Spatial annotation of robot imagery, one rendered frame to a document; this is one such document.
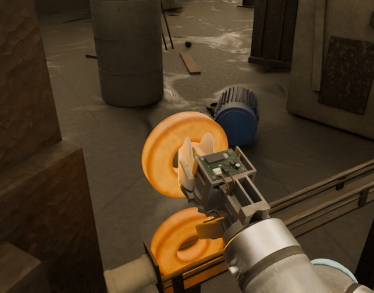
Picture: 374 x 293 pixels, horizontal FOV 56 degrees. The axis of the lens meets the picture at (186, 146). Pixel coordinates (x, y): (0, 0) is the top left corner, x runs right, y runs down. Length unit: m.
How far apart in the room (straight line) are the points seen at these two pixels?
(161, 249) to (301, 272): 0.32
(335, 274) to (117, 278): 0.38
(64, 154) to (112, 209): 1.25
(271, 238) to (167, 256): 0.31
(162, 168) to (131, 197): 1.43
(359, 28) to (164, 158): 2.22
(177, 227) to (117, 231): 1.17
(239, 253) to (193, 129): 0.23
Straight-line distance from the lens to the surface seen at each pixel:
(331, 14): 2.72
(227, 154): 0.50
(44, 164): 0.70
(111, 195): 2.04
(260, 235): 0.43
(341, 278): 0.61
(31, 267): 0.61
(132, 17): 2.90
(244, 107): 2.29
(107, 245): 1.75
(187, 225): 0.67
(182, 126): 0.56
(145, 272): 0.70
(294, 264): 0.43
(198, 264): 0.72
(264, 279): 0.42
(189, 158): 0.54
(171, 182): 0.60
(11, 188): 0.66
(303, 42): 2.83
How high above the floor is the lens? 1.22
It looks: 30 degrees down
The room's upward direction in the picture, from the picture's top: straight up
